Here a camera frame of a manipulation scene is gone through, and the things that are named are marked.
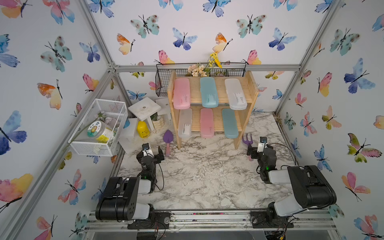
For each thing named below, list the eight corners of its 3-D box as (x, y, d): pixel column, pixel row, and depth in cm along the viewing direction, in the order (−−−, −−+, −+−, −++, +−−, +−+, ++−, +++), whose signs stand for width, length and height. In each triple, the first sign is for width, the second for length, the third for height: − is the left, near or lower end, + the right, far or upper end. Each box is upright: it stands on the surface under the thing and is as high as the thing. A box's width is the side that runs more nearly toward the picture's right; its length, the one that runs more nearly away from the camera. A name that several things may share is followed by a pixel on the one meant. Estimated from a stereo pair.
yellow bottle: (142, 139, 106) (135, 127, 96) (143, 133, 110) (138, 120, 99) (150, 139, 106) (145, 127, 96) (151, 133, 110) (147, 120, 99)
